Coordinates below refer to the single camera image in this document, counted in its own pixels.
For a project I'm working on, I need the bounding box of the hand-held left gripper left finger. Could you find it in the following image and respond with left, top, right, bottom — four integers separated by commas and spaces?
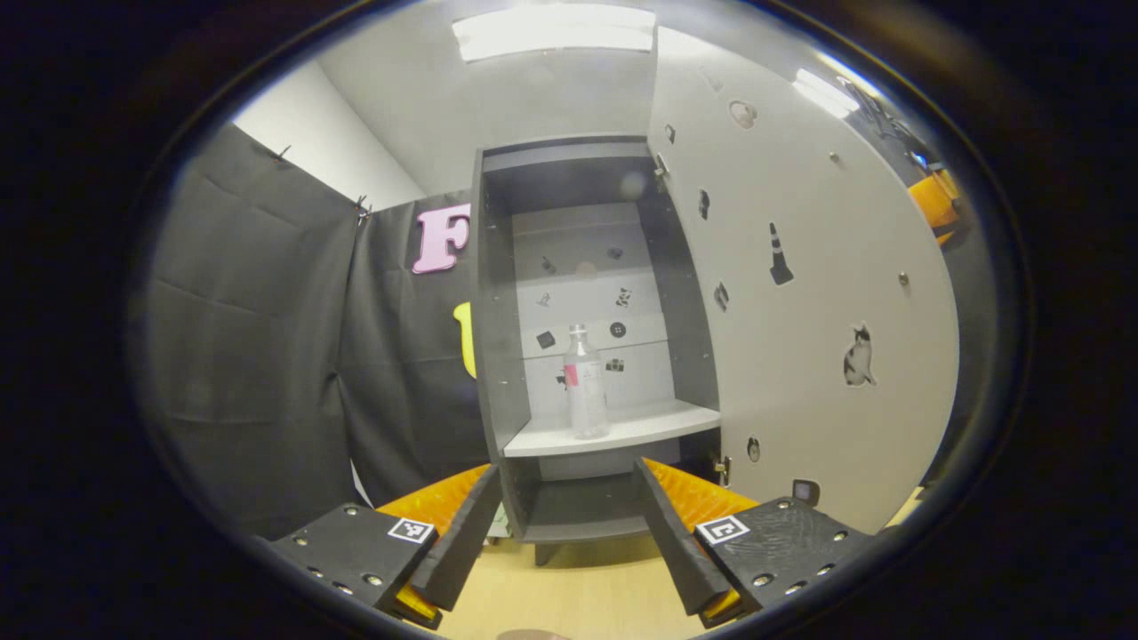
267, 462, 503, 630

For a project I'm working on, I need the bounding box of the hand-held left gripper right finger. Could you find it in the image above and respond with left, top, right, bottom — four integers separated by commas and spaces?
633, 457, 877, 628

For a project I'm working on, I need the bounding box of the clear plastic bottle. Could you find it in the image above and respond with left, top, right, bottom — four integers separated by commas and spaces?
564, 324, 611, 441

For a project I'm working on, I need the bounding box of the grey cabinet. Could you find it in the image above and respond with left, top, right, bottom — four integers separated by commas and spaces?
469, 133, 723, 567

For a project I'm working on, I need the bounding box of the grey cabinet door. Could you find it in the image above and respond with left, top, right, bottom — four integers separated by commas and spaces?
647, 25, 961, 536

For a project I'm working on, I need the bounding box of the light grey cabinet shelf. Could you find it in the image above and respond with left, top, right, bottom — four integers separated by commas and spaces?
502, 399, 722, 459

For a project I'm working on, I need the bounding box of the small ceiling light panel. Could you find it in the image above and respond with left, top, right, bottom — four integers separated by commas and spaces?
793, 68, 862, 118

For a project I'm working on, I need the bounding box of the black backdrop cloth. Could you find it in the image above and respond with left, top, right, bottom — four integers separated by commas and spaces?
133, 123, 1001, 543

